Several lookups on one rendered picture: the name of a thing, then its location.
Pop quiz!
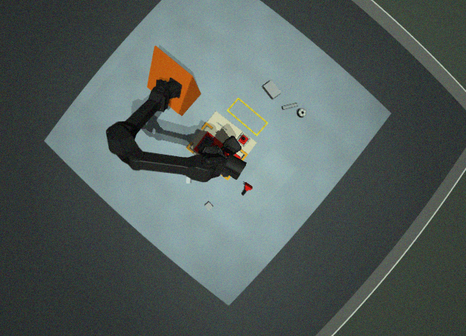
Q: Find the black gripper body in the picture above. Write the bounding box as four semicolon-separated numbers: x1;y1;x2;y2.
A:
220;136;241;155

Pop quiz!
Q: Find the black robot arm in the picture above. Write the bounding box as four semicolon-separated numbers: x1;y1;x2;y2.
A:
106;78;247;182

